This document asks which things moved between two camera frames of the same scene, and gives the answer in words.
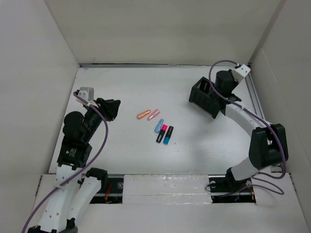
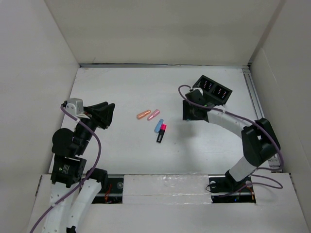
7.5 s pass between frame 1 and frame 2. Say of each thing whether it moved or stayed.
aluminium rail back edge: stayed
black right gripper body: moved
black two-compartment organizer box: stayed
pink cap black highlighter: stayed
